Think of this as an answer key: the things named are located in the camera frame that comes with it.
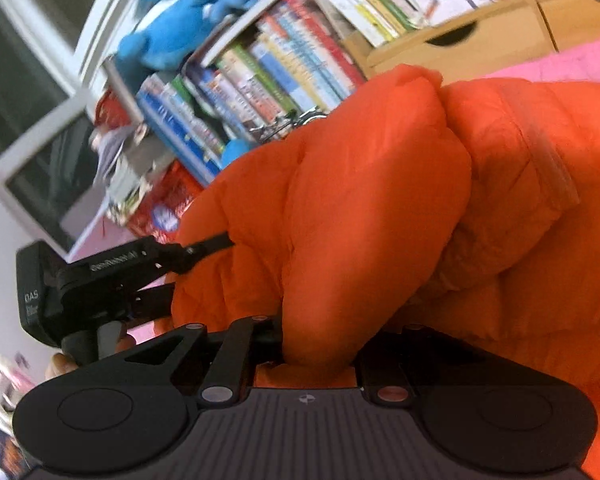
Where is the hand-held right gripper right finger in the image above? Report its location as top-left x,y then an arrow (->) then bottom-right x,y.
352,324 -> 486,407

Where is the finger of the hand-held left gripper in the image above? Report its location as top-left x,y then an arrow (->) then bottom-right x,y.
180,230 -> 237,263
130,282 -> 176,321

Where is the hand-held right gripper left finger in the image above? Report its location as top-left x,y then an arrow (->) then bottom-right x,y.
100,316 -> 286,407

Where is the orange puffer jacket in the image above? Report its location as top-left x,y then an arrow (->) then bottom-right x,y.
170,64 -> 600,480

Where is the person's left hand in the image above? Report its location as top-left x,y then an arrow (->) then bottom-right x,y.
45,336 -> 137,386

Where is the red crate with blue sticker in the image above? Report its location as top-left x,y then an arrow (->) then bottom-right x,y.
127,160 -> 206,243

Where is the stack of magazines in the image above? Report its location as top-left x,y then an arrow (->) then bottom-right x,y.
90,120 -> 181,226

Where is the small metal bicycle model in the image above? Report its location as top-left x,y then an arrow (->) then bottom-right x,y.
247,106 -> 328,142

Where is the plain red plastic crate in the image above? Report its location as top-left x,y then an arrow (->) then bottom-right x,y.
95,90 -> 136,126

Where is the row of books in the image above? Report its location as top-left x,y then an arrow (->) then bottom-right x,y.
135,0 -> 600,186

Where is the white framed window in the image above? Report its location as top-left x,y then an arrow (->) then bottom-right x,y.
0,0 -> 131,256

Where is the blue plush with white belly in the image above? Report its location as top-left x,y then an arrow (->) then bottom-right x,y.
117,0 -> 221,71

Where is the wooden drawer organizer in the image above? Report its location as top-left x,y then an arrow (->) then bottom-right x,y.
345,0 -> 600,81

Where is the pink rabbit print blanket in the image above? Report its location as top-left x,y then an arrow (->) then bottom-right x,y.
70,35 -> 600,346

